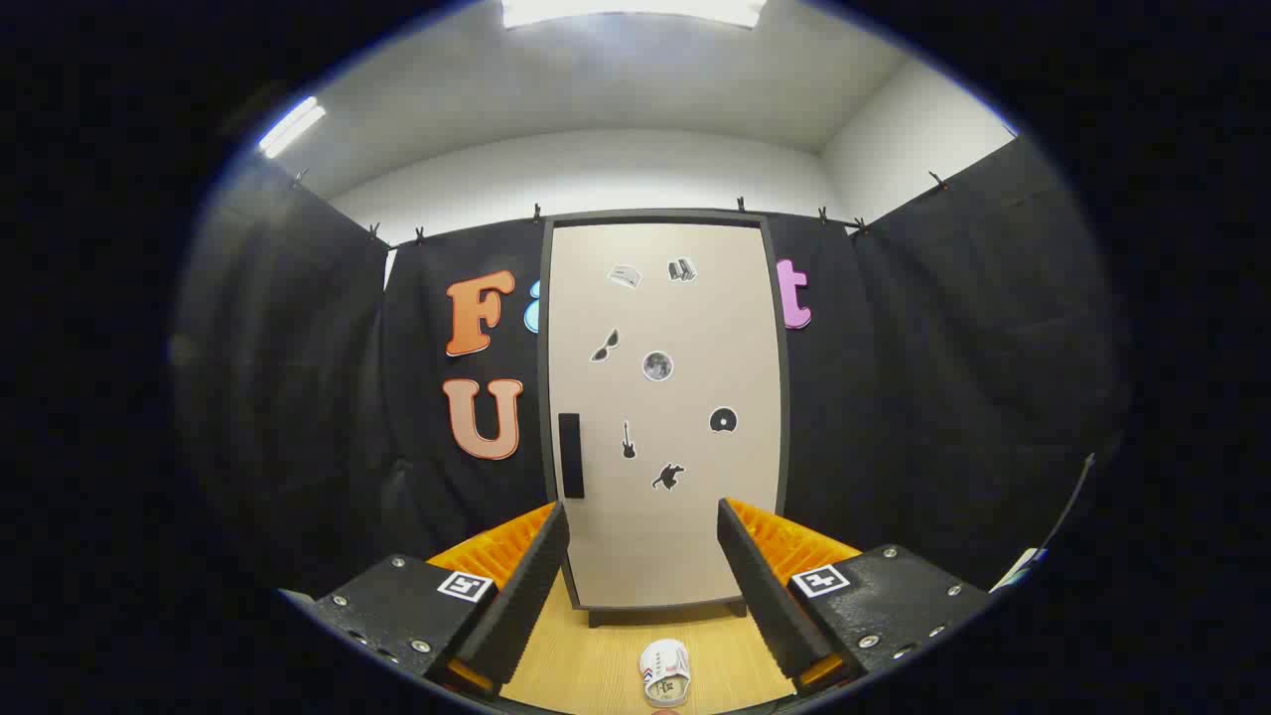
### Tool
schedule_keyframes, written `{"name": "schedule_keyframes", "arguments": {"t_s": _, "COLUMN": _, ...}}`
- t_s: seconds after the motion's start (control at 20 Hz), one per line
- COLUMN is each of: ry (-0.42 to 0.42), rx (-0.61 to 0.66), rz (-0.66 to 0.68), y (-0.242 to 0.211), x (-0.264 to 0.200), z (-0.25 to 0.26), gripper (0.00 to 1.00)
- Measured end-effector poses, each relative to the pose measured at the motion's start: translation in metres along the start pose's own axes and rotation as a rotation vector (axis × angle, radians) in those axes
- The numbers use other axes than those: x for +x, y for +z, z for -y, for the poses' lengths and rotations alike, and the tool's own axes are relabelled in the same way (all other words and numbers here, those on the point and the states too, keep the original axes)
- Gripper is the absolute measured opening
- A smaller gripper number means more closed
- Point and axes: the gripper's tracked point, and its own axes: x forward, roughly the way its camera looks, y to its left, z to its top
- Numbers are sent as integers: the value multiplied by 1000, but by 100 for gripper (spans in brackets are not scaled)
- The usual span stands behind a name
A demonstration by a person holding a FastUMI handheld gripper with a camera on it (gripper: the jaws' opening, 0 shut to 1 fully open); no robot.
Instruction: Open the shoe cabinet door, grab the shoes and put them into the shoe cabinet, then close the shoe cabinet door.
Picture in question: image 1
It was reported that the white canvas shoe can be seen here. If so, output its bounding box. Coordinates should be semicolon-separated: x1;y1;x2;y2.
638;639;692;708

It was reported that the narrow ceiling light strip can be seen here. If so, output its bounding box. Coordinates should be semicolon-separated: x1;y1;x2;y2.
258;96;327;160

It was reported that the dark grey shoe cabinet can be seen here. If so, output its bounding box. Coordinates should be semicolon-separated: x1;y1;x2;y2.
537;209;792;629

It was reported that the white sheet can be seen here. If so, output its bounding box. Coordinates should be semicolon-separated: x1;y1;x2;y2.
993;546;1049;592

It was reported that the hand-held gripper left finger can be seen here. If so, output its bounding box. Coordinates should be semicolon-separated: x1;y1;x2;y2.
316;500;572;701

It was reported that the rectangular ceiling light panel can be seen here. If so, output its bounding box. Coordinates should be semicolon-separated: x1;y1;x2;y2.
499;0;768;31

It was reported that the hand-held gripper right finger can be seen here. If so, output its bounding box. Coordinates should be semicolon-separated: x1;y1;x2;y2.
717;497;994;691

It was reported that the beige shoe cabinet door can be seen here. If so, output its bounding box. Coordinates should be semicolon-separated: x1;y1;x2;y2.
549;222;785;609

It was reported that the black backdrop cloth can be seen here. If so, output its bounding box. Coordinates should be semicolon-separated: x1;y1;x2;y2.
174;134;1133;597

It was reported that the black door handle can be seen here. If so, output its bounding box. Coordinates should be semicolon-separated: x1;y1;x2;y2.
559;413;585;500

